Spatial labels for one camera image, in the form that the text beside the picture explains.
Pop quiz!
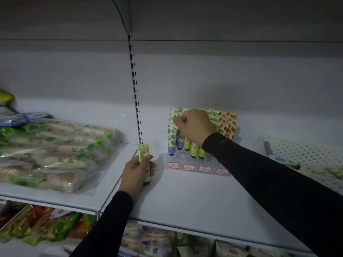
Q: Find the person's right forearm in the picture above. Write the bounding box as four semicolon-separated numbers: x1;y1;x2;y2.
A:
201;132;343;257

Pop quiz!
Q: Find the heap of assorted snack packets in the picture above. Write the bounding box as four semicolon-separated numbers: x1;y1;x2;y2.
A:
0;205;97;247

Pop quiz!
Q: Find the clear acrylic display rack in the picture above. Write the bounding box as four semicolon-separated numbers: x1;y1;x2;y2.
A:
165;147;232;177

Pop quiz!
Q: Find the blue white packet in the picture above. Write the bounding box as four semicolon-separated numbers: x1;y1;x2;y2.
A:
0;111;53;127

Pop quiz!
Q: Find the clear bag of green sweets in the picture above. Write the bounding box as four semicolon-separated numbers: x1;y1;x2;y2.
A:
0;119;121;193

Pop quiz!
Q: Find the white store shelf unit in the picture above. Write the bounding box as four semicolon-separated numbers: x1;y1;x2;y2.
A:
0;0;343;257

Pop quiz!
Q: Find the person's left hand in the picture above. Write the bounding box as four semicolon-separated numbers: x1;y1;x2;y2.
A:
118;154;157;202

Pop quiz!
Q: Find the row of cream tubes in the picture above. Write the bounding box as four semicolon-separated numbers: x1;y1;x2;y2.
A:
169;107;238;141

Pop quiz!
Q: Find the pile of white sweet bags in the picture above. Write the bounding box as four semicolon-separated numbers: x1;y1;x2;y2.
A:
119;221;176;257

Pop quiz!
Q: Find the white perforated basket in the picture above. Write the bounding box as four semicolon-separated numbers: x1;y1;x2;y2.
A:
264;135;343;196

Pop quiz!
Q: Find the person's right hand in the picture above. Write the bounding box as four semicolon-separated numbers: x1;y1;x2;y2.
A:
173;109;217;147

